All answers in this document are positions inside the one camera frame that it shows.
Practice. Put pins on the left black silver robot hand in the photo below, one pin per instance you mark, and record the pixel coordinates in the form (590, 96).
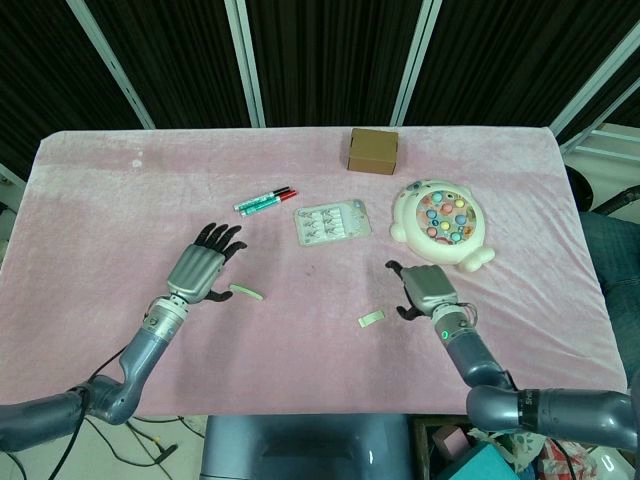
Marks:
(197, 270)

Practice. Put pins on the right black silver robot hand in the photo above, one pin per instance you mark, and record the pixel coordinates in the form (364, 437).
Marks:
(427, 287)

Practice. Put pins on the pale green eraser strip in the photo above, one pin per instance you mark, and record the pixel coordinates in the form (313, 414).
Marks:
(245, 291)

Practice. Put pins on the small pale green block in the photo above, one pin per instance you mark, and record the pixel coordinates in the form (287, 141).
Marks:
(371, 319)

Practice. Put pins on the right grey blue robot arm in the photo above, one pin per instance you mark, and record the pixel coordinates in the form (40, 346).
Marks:
(475, 355)

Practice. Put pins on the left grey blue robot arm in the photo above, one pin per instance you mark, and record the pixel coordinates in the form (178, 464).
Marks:
(140, 350)

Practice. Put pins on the cream toy fishing game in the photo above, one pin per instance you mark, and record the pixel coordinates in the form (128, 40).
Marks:
(440, 225)

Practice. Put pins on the teal marker black cap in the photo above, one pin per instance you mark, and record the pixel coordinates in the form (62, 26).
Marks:
(262, 198)

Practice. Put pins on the teal marker red cap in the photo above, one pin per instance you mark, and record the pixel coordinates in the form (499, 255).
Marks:
(269, 203)

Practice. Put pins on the clear blister pack of clips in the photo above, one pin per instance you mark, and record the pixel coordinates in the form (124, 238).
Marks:
(332, 222)

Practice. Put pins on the pink plush table cloth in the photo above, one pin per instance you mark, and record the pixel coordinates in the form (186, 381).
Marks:
(300, 360)

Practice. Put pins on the brown cardboard box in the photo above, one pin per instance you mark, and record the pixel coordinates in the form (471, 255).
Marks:
(372, 150)

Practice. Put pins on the pink block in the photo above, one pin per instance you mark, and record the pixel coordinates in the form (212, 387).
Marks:
(450, 442)

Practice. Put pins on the wooden crate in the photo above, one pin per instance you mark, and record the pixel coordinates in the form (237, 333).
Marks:
(420, 450)

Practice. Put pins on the floral patterned fabric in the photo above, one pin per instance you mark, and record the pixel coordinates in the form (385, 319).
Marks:
(520, 445)

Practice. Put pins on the teal box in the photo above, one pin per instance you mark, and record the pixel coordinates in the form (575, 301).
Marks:
(485, 462)

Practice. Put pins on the blue denim fabric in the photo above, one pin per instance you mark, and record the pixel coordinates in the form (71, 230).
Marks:
(620, 260)

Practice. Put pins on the grey blue robot torso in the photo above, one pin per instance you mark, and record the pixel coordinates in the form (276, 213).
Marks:
(300, 445)

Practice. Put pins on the red white plastic bag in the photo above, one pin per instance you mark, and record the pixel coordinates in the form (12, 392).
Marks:
(560, 457)

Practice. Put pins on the white metal rack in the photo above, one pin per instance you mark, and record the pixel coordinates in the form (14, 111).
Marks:
(600, 150)

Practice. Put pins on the black curtain backdrop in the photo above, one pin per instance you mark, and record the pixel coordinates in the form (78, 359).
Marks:
(325, 60)

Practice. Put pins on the white frame post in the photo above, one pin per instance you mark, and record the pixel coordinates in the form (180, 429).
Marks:
(595, 82)
(245, 65)
(414, 65)
(114, 65)

